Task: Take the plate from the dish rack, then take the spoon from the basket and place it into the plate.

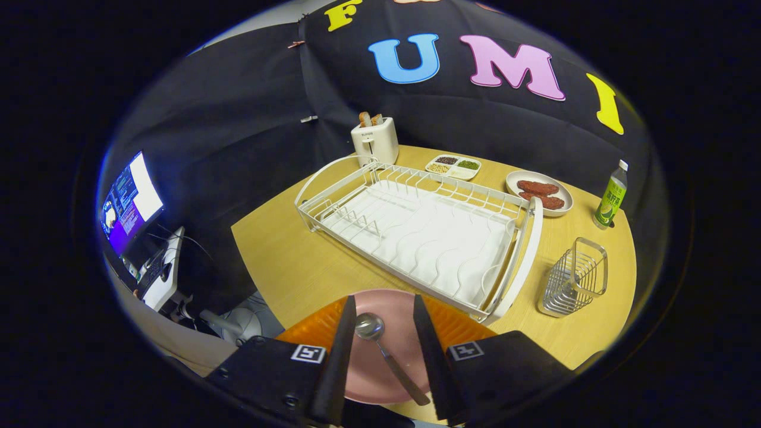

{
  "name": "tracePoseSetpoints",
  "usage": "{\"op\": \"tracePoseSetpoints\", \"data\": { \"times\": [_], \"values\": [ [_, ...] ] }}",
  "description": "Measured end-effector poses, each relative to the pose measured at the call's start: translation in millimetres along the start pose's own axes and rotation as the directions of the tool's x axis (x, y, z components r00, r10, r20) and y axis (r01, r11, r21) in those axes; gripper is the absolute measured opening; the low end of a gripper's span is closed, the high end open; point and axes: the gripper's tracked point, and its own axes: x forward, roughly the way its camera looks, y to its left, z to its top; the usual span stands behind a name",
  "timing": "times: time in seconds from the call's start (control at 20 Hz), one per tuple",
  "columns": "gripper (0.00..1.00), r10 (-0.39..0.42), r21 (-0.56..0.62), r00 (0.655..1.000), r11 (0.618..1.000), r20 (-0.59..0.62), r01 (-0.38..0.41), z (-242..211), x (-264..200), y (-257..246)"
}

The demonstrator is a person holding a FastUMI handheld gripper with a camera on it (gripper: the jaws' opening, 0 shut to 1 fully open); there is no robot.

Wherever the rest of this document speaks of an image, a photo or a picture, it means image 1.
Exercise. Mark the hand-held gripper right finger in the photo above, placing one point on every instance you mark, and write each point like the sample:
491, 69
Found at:
437, 368

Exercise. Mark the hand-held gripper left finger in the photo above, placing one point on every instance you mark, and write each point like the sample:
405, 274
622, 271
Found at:
336, 368

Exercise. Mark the pink plate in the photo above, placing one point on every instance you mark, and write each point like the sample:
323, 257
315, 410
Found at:
404, 339

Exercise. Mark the white divided condiment dish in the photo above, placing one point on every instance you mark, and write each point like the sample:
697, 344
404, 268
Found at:
455, 173

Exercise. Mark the white oval sausage plate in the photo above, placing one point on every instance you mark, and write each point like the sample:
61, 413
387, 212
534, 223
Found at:
538, 175

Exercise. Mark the grey floor fan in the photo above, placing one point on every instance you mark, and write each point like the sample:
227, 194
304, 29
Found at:
250, 321

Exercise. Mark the white side desk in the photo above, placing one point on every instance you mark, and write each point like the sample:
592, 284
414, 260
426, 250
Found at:
169, 285

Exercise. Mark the brown sausage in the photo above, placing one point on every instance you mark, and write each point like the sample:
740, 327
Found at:
538, 188
547, 202

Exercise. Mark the black keyboard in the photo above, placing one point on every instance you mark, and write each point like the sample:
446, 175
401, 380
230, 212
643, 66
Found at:
151, 273

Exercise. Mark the white toaster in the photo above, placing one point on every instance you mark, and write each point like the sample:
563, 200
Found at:
374, 142

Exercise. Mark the black backdrop cloth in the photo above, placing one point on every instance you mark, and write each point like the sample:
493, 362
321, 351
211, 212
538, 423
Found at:
238, 148

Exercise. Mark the green label drink bottle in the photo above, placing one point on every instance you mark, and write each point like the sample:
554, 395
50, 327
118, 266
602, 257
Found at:
611, 199

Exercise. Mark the computer monitor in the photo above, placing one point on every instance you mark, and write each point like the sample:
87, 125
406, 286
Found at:
128, 208

